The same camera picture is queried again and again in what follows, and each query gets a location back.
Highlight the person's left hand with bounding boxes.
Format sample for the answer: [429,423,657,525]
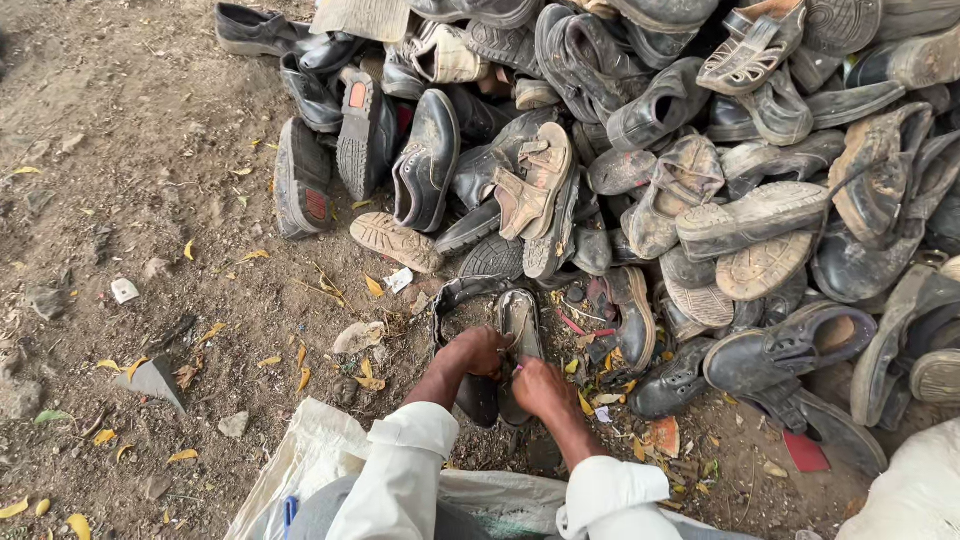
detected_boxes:
[448,324,517,380]

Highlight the person's right hand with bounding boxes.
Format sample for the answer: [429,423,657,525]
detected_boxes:
[511,355,580,423]

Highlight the grey shoe sole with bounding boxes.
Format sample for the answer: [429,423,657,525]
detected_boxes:
[495,288,546,429]

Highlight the red strip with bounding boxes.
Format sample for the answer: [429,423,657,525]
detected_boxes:
[555,307,618,339]

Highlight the black shoe with brown sole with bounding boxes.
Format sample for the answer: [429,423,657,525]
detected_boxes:
[587,266,658,374]

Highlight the pale flat stone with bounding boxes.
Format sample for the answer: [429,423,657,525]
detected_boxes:
[332,321,387,356]

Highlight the black laced shoe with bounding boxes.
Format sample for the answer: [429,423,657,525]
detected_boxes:
[627,337,718,421]

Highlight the orange scrap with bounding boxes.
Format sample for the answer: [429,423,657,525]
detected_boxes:
[646,416,682,459]

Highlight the white woven sack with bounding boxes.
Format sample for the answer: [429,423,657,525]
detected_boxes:
[223,396,571,540]

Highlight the person's grey trousers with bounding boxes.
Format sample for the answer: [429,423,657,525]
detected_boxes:
[288,475,496,540]

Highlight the black shoe with tan insole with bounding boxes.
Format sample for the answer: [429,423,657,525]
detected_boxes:
[702,300,879,397]

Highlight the heap of worn shoes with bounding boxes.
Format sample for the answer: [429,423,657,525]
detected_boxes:
[213,0,960,432]

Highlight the red flat piece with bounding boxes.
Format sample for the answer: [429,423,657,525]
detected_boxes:
[781,429,832,474]

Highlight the flat black shoe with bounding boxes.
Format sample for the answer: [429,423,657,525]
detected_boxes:
[741,378,891,479]

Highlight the grey pointed stone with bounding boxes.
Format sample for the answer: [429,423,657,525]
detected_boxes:
[112,355,187,415]

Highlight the white filled sack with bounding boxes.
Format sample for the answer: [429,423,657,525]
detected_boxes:
[834,417,960,540]

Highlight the large grey stone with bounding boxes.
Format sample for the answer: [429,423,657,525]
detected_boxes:
[0,375,45,421]

